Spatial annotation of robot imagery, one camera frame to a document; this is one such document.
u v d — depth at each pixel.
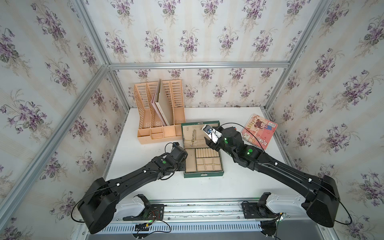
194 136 0.90
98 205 0.40
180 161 0.66
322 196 0.39
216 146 0.66
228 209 0.76
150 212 0.72
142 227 0.71
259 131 1.05
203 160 0.88
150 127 0.96
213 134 0.62
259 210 0.66
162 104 1.01
